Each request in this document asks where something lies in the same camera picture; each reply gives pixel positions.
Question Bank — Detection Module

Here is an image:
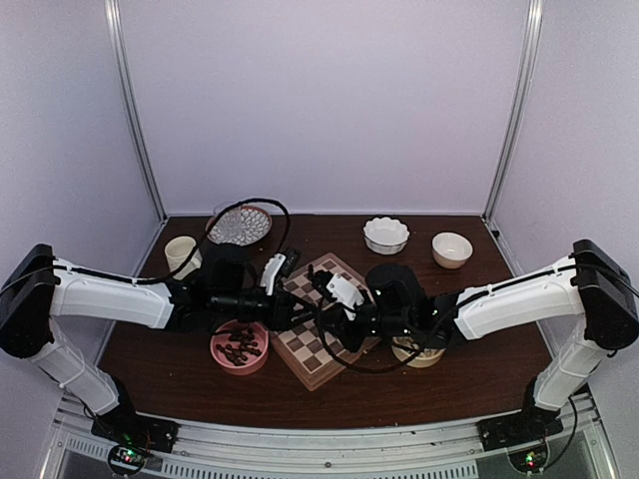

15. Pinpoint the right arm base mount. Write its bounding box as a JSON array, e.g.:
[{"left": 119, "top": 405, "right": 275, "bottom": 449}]
[{"left": 477, "top": 407, "right": 563, "bottom": 475}]

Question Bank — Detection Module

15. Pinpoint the cream spouted bowl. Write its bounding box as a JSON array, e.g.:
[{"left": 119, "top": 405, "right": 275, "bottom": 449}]
[{"left": 391, "top": 337, "right": 446, "bottom": 368}]

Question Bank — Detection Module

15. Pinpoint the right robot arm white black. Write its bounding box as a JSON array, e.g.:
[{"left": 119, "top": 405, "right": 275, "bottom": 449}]
[{"left": 309, "top": 239, "right": 638, "bottom": 441}]

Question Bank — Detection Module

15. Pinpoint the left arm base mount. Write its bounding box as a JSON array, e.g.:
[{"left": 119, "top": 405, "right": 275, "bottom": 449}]
[{"left": 83, "top": 405, "right": 179, "bottom": 477}]

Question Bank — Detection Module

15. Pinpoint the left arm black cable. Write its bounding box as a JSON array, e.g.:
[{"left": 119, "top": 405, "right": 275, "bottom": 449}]
[{"left": 139, "top": 198, "right": 292, "bottom": 285}]

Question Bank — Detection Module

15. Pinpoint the front aluminium rail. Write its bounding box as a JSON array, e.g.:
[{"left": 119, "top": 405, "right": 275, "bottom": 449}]
[{"left": 49, "top": 393, "right": 615, "bottom": 479}]

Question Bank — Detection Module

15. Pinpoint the right aluminium frame post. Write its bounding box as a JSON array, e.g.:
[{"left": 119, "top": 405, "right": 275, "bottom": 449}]
[{"left": 483, "top": 0, "right": 544, "bottom": 223}]

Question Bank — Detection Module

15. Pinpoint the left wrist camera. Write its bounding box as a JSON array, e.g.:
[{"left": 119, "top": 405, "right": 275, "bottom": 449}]
[{"left": 260, "top": 247, "right": 302, "bottom": 296}]

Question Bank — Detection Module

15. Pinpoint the wooden chess board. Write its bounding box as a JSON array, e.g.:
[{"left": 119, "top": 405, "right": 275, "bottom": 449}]
[{"left": 270, "top": 252, "right": 365, "bottom": 391}]

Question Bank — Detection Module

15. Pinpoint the small cream round bowl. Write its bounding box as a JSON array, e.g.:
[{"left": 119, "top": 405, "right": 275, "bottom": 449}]
[{"left": 431, "top": 232, "right": 473, "bottom": 269}]

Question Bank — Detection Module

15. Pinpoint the patterned ceramic plate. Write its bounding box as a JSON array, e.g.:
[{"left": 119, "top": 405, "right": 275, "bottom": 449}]
[{"left": 206, "top": 205, "right": 272, "bottom": 246}]

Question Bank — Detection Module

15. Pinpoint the pink bowl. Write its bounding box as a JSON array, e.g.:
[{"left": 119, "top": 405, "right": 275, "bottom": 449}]
[{"left": 210, "top": 320, "right": 270, "bottom": 376}]

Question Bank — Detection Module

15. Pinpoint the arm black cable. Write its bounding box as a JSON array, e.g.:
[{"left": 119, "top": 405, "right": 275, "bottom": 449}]
[
  {"left": 317, "top": 308, "right": 450, "bottom": 375},
  {"left": 139, "top": 198, "right": 292, "bottom": 285}
]

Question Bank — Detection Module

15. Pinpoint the cream ribbed mug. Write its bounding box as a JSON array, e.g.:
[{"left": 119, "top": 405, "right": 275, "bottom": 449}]
[{"left": 165, "top": 236, "right": 202, "bottom": 280}]

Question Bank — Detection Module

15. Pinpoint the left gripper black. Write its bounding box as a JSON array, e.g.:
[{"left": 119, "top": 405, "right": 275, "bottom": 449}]
[{"left": 212, "top": 285, "right": 320, "bottom": 331}]

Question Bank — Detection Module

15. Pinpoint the left aluminium frame post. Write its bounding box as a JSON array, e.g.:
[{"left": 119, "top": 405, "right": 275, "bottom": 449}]
[{"left": 104, "top": 0, "right": 168, "bottom": 223}]

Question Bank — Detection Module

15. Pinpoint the aluminium frame post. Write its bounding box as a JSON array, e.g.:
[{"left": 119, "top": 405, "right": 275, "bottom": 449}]
[
  {"left": 483, "top": 0, "right": 544, "bottom": 223},
  {"left": 104, "top": 0, "right": 168, "bottom": 223}
]

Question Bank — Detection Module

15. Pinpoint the clear drinking glass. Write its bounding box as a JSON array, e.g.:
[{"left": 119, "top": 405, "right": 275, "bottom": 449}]
[{"left": 214, "top": 202, "right": 243, "bottom": 240}]

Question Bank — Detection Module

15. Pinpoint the white scalloped bowl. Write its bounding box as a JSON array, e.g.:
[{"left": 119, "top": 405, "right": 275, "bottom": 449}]
[{"left": 362, "top": 217, "right": 410, "bottom": 255}]

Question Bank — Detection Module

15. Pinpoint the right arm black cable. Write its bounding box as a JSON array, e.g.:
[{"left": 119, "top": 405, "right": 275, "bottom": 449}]
[{"left": 317, "top": 308, "right": 450, "bottom": 375}]

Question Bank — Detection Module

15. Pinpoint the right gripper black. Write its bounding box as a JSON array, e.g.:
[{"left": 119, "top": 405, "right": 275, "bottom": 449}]
[{"left": 315, "top": 294, "right": 414, "bottom": 353}]

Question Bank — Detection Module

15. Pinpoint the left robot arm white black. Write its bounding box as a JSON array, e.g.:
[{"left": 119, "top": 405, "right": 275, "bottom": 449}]
[{"left": 1, "top": 244, "right": 313, "bottom": 443}]

